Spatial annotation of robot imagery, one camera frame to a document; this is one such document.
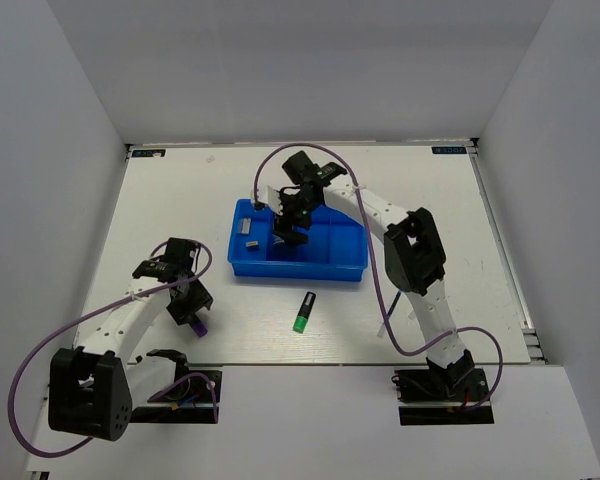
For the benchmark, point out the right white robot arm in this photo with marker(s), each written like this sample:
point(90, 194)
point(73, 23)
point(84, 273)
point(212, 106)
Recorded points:
point(414, 257)

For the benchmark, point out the purple black highlighter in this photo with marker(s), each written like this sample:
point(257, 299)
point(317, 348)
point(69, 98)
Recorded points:
point(199, 329)

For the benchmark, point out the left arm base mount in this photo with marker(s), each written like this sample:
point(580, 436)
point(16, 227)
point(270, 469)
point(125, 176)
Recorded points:
point(193, 402)

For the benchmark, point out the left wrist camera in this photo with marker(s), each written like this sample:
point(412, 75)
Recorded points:
point(181, 252)

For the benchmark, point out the green black highlighter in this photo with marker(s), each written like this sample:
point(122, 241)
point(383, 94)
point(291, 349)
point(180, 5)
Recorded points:
point(304, 312)

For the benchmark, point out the left table corner label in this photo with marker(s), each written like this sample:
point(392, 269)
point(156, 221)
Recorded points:
point(148, 153)

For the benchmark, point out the right table corner label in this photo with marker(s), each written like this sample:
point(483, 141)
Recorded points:
point(449, 150)

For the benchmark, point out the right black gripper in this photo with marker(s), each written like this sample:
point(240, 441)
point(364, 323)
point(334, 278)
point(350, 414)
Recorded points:
point(284, 226)

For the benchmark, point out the table corner label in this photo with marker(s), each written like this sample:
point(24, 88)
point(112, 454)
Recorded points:
point(449, 150)
point(148, 153)

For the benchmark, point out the white eraser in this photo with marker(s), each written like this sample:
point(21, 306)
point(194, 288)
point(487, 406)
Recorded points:
point(244, 226)

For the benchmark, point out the blue plastic divided tray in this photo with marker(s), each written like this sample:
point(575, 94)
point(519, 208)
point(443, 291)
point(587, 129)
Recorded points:
point(336, 249)

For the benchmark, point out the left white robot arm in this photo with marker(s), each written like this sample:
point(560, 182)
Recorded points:
point(96, 386)

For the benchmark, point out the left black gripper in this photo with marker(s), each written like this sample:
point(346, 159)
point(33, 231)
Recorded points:
point(200, 298)

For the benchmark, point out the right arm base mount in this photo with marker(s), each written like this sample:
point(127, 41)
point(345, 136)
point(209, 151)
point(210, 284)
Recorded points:
point(422, 403)

